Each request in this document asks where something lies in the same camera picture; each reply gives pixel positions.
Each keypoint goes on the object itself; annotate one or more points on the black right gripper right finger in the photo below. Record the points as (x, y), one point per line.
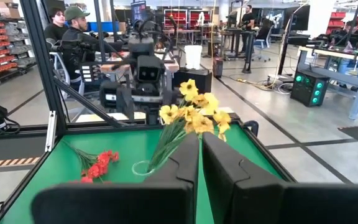
(259, 202)

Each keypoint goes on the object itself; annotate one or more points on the large black box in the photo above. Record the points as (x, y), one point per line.
(194, 79)

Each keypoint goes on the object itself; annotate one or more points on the silver aluminium bracket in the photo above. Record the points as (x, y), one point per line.
(51, 130)

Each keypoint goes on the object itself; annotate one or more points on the hazard striped base plate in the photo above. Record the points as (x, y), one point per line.
(8, 162)

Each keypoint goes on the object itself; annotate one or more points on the computer tower with green fans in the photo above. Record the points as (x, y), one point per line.
(309, 88)

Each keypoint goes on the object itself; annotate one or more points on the black diagonal frame brace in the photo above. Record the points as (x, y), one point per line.
(89, 104)

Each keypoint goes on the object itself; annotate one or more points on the yellow artificial flower bunch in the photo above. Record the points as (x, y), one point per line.
(194, 123)

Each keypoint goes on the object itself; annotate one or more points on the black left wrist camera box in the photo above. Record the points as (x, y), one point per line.
(149, 70)

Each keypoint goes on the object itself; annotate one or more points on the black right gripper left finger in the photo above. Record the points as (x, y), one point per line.
(166, 202)

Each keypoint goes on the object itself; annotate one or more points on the blue-legged workbench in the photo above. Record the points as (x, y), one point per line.
(334, 53)

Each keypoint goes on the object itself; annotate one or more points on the clear glass vase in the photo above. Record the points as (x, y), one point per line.
(137, 171)

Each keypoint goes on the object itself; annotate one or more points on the black table frame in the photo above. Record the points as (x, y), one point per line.
(89, 130)

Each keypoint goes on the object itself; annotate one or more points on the black aluminium frame post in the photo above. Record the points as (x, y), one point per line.
(42, 62)

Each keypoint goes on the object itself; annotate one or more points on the red artificial flower bunch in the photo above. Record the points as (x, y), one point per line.
(99, 165)

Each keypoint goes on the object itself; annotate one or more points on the black monitor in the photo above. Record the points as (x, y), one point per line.
(300, 18)

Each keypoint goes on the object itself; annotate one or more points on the person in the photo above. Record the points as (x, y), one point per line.
(54, 31)
(350, 34)
(73, 40)
(247, 21)

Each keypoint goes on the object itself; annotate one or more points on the office chair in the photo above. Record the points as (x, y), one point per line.
(263, 40)

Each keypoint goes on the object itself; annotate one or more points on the white plastic bin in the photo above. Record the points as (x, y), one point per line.
(193, 57)

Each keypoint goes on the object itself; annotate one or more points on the red bin rack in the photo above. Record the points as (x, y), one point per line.
(176, 18)

